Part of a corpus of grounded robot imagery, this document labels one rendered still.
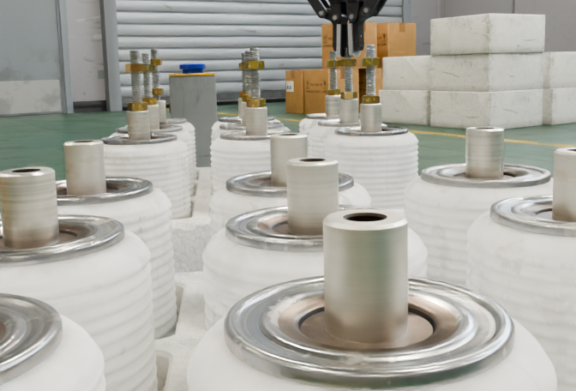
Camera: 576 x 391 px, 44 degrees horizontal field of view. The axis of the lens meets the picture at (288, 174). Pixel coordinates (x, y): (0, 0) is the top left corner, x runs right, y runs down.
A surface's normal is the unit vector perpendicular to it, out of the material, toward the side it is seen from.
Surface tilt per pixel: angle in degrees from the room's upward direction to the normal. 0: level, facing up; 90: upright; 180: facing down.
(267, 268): 57
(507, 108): 90
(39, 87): 90
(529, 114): 90
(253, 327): 4
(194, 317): 0
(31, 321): 4
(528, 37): 90
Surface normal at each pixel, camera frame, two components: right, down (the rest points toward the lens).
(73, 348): 0.34, -0.93
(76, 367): 0.65, -0.74
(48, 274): 0.26, -0.64
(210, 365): -0.64, -0.67
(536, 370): 0.55, -0.69
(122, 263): 0.74, -0.50
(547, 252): -0.52, -0.42
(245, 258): -0.43, -0.64
